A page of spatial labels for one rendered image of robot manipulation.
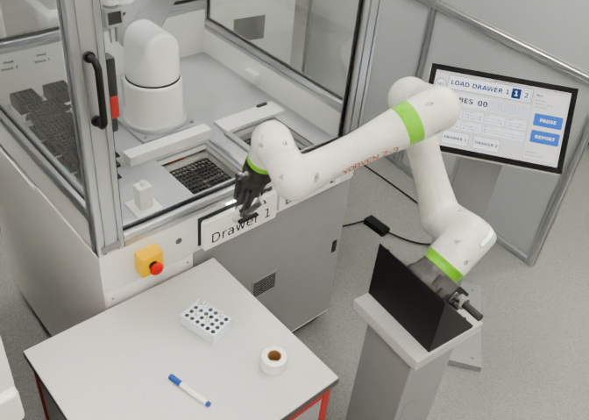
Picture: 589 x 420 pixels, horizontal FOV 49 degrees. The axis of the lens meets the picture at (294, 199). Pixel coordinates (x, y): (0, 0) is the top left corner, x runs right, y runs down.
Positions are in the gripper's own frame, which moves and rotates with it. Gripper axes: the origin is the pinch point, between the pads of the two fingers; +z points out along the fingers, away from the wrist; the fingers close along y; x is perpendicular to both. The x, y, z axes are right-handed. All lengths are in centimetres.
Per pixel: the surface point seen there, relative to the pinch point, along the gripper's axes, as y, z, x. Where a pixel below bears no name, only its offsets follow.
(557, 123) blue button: 32, -29, 110
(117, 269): -3.3, 8.3, -38.8
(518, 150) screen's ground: 31, -18, 97
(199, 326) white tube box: 23.5, 6.5, -28.5
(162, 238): -4.6, 4.7, -23.7
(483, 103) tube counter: 10, -23, 95
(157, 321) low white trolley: 14.1, 14.0, -35.1
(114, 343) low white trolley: 14, 14, -48
